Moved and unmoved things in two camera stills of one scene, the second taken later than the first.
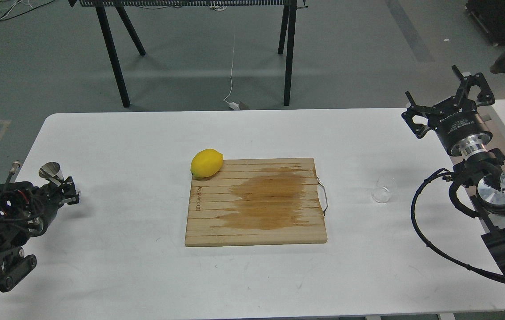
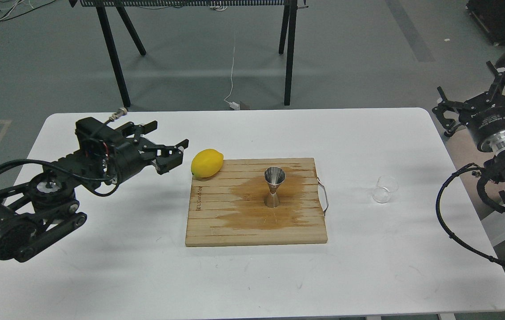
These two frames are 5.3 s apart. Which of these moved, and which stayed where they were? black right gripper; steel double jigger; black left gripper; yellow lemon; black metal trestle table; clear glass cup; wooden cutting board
Moved: steel double jigger; black left gripper; black right gripper
Stayed: black metal trestle table; clear glass cup; yellow lemon; wooden cutting board
